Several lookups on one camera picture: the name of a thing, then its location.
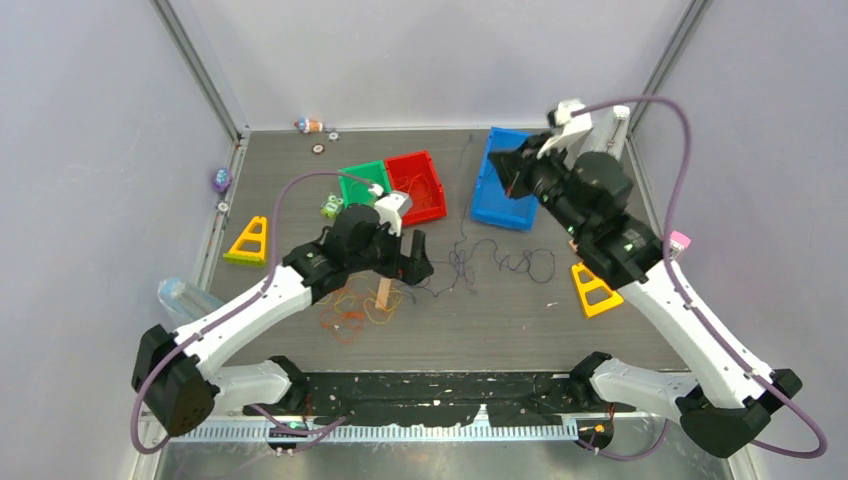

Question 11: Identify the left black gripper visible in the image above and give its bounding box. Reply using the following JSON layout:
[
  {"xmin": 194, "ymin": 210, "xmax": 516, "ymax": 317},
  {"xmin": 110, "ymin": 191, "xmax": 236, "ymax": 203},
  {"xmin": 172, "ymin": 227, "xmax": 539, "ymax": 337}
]
[{"xmin": 347, "ymin": 218, "xmax": 432, "ymax": 284}]

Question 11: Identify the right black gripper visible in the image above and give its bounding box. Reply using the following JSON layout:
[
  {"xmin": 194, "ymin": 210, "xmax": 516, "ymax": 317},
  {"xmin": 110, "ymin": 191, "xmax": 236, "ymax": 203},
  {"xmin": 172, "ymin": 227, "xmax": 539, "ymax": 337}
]
[{"xmin": 488, "ymin": 131, "xmax": 589, "ymax": 240}]

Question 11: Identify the orange cable bundle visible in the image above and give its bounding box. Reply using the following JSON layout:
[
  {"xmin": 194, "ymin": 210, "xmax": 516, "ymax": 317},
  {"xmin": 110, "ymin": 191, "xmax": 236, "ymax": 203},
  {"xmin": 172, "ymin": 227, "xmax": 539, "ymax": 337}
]
[{"xmin": 316, "ymin": 271, "xmax": 405, "ymax": 346}]

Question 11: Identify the purple thin cable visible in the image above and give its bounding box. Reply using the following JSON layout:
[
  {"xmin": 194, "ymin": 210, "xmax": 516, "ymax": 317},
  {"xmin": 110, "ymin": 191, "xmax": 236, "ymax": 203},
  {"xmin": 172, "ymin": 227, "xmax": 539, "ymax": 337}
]
[{"xmin": 417, "ymin": 132, "xmax": 558, "ymax": 299}]

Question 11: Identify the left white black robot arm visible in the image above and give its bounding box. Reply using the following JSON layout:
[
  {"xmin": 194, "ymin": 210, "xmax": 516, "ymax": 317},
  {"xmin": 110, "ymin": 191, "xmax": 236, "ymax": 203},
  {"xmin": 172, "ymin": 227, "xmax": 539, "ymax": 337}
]
[{"xmin": 132, "ymin": 204, "xmax": 434, "ymax": 437}]

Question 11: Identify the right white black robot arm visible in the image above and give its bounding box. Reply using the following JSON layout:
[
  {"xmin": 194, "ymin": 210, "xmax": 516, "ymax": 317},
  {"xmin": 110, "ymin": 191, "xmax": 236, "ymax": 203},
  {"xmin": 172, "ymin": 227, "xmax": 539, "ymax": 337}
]
[{"xmin": 488, "ymin": 135, "xmax": 802, "ymax": 458}]

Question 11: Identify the small wooden block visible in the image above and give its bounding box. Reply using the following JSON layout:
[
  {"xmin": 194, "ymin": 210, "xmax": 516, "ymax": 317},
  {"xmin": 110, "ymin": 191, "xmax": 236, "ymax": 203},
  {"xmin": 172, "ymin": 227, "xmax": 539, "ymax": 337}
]
[{"xmin": 374, "ymin": 277, "xmax": 392, "ymax": 311}]

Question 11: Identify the blue plastic bin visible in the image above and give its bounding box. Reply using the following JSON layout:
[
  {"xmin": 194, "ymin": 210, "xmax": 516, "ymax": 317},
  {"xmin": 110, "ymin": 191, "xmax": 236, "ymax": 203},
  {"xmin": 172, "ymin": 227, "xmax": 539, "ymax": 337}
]
[{"xmin": 470, "ymin": 127, "xmax": 539, "ymax": 231}]

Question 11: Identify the red plastic bin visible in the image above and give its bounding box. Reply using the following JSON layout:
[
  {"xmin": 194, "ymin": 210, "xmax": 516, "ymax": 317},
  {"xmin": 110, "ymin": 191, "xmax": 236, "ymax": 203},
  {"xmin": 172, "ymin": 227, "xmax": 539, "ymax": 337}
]
[{"xmin": 384, "ymin": 151, "xmax": 448, "ymax": 227}]

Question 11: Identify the white metronome box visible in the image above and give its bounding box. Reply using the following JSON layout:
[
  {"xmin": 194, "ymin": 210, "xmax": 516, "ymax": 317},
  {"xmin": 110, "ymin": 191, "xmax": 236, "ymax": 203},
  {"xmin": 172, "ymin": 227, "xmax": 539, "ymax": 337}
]
[{"xmin": 579, "ymin": 105, "xmax": 631, "ymax": 161}]

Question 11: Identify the green plastic bin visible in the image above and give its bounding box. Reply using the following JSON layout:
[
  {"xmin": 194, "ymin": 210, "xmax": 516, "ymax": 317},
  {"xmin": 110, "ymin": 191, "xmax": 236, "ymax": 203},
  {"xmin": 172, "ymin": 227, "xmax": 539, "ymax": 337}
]
[{"xmin": 338, "ymin": 160, "xmax": 391, "ymax": 208}]

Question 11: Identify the yellow orange toy piece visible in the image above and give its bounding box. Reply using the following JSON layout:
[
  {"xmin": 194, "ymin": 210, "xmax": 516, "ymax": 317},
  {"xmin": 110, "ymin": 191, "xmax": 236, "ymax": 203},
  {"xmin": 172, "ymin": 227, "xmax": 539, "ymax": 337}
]
[{"xmin": 570, "ymin": 263, "xmax": 624, "ymax": 319}]

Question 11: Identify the pink metronome box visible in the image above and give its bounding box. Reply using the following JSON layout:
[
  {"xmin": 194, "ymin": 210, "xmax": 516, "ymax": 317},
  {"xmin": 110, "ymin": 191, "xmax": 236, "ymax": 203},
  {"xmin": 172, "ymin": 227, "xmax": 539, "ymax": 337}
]
[{"xmin": 669, "ymin": 230, "xmax": 691, "ymax": 257}]

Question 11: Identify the small figurine toy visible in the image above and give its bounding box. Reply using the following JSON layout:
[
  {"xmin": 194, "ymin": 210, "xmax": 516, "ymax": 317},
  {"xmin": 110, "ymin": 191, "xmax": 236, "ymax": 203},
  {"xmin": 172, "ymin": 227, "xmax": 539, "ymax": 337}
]
[{"xmin": 293, "ymin": 117, "xmax": 324, "ymax": 134}]

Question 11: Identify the purple round toy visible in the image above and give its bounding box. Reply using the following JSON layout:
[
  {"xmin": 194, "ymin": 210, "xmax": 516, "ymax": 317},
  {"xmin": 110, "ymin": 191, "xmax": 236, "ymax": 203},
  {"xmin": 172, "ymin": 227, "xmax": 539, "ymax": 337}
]
[{"xmin": 212, "ymin": 167, "xmax": 233, "ymax": 194}]

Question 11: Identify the clear plastic bottle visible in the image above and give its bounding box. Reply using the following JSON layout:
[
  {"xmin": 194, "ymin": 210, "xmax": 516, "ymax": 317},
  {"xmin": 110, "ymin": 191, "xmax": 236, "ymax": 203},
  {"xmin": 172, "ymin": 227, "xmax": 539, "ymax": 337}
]
[{"xmin": 157, "ymin": 277, "xmax": 224, "ymax": 329}]

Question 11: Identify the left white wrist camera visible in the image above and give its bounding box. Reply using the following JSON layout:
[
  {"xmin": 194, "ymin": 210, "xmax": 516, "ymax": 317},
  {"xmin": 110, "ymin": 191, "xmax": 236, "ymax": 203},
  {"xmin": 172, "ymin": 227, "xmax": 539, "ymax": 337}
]
[{"xmin": 368, "ymin": 183, "xmax": 413, "ymax": 237}]

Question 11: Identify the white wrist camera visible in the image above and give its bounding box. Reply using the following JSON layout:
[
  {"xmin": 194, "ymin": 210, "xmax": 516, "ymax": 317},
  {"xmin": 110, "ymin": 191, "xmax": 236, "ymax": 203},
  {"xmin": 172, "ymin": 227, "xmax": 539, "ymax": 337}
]
[
  {"xmin": 368, "ymin": 183, "xmax": 413, "ymax": 237},
  {"xmin": 536, "ymin": 99, "xmax": 593, "ymax": 159}
]

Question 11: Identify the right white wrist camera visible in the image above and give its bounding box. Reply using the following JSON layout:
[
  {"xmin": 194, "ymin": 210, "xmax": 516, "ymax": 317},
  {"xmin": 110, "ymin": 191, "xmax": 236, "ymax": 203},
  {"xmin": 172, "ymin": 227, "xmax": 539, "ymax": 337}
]
[{"xmin": 536, "ymin": 99, "xmax": 593, "ymax": 159}]

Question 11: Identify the yellow triangular toy frame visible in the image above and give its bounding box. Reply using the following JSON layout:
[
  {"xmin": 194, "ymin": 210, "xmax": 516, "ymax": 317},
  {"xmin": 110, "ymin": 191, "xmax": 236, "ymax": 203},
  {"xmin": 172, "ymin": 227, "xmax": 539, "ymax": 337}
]
[{"xmin": 223, "ymin": 216, "xmax": 269, "ymax": 267}]

